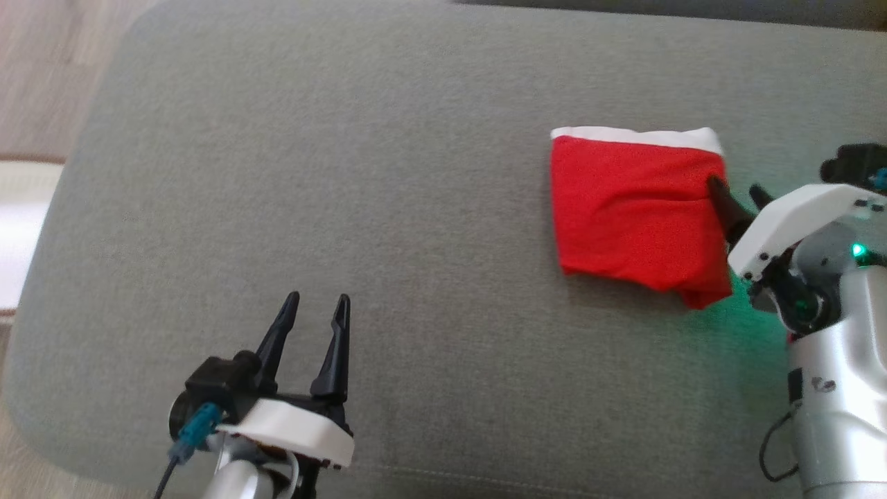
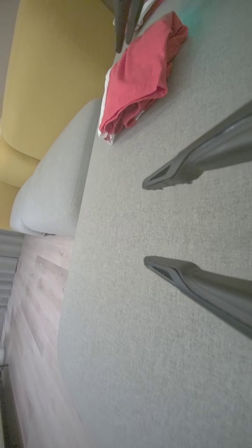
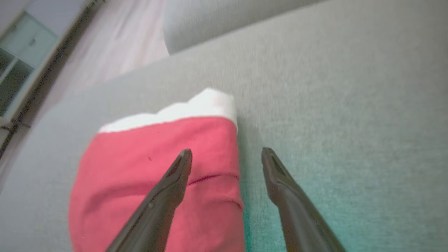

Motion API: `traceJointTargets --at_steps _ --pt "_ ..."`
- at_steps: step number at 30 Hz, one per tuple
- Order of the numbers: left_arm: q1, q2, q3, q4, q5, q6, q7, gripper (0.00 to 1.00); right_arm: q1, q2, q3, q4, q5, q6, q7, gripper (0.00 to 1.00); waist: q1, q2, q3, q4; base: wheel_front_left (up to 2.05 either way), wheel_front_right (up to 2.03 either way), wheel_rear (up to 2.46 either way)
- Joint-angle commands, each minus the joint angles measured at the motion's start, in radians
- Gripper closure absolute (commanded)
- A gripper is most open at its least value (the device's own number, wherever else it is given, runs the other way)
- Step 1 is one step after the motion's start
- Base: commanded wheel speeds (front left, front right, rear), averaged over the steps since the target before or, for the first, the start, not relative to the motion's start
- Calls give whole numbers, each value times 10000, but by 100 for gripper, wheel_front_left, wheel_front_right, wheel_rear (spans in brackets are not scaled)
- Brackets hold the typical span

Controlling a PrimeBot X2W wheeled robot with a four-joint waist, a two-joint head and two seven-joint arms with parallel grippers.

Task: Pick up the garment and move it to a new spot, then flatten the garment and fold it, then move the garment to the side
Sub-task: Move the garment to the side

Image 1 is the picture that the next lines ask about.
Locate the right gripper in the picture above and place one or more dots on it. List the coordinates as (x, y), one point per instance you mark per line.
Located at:
(797, 215)

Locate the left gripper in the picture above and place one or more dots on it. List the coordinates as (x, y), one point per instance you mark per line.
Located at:
(298, 426)

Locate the red garment with white band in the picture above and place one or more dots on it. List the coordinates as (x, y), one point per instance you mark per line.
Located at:
(624, 222)

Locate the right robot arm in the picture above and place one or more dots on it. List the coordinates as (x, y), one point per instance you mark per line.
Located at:
(845, 388)

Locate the left wrist teal connector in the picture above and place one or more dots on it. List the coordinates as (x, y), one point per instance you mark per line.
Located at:
(197, 426)

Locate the wrist teal connector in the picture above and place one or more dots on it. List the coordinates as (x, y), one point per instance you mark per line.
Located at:
(881, 180)
(197, 426)

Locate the right wrist teal connector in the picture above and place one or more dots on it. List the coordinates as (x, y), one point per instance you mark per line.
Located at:
(881, 180)

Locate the white laundry basket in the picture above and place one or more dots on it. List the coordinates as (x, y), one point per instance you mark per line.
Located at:
(21, 235)

